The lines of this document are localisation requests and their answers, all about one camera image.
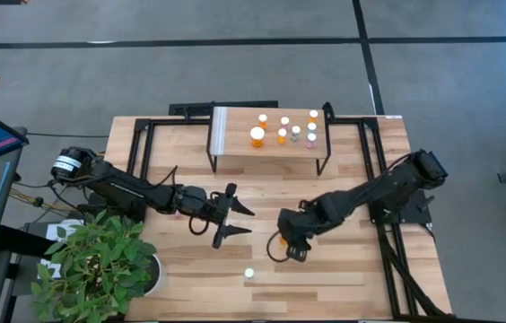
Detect black equipment stand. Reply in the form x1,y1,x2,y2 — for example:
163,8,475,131
0,223,61,323

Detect wooden shelf black metal legs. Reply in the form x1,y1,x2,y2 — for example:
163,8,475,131
205,103,333,177

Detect green plant in white pot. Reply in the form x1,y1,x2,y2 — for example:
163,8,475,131
30,208,164,323

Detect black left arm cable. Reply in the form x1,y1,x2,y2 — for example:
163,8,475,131
144,164,213,237

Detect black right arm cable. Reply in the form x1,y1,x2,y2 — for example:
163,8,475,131
265,231,291,264

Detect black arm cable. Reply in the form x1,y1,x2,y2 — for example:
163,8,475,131
265,231,291,264
144,164,213,237

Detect yellow cable bundle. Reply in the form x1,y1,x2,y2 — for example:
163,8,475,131
8,187,79,213

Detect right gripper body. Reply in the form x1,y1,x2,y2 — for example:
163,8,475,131
277,206,321,248

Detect black aluminium rig frame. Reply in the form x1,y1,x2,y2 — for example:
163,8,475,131
125,101,456,322

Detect white printed sign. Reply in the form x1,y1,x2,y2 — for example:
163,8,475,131
44,218,84,241

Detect black floor cable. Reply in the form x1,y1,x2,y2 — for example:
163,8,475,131
26,131,111,139

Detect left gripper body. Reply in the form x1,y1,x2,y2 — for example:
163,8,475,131
198,191,231,232

